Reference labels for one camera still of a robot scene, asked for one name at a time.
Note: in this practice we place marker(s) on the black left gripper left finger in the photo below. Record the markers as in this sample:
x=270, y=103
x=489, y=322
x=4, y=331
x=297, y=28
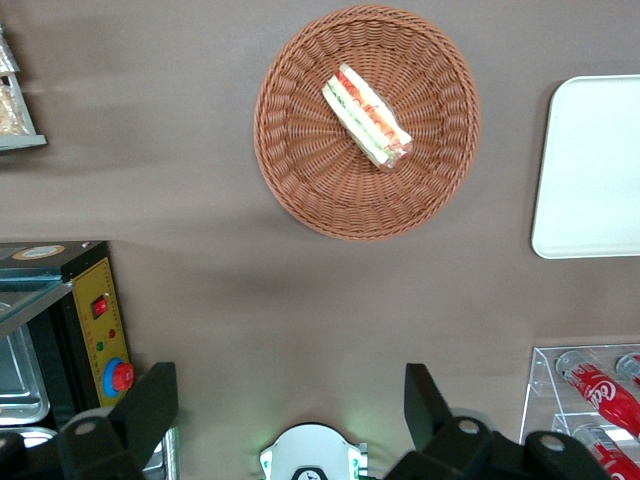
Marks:
x=145, y=405

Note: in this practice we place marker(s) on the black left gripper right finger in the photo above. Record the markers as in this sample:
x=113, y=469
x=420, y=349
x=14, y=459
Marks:
x=430, y=415

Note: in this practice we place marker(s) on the triangle sandwich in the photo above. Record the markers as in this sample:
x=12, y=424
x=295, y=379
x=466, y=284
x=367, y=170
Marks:
x=367, y=117

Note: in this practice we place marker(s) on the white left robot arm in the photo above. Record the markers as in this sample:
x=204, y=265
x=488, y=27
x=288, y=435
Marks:
x=312, y=452

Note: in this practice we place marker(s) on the round brown wicker basket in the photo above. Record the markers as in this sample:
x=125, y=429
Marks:
x=310, y=190

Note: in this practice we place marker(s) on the tray of wrapped pastries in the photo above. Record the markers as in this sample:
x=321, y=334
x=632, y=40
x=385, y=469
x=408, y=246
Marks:
x=22, y=142

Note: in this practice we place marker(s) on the cream plastic tray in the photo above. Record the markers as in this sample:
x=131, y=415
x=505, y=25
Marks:
x=590, y=170

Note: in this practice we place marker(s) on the red blue emergency knob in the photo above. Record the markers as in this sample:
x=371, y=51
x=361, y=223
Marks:
x=120, y=377

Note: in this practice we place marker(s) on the clear acrylic bottle rack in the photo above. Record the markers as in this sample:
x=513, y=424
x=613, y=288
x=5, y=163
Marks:
x=542, y=380

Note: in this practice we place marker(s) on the steel warmer pan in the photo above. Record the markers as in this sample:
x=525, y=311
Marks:
x=17, y=385

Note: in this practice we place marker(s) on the black food warmer cabinet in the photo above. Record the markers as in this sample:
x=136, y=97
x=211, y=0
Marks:
x=90, y=280

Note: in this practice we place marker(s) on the red cola bottle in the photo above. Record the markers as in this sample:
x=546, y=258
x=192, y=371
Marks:
x=600, y=395
x=630, y=367
x=605, y=450

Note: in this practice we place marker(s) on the clear bag of crackers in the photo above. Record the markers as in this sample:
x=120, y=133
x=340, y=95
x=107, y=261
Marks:
x=10, y=112

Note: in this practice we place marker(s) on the red rocker switch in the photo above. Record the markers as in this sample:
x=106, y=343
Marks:
x=100, y=306

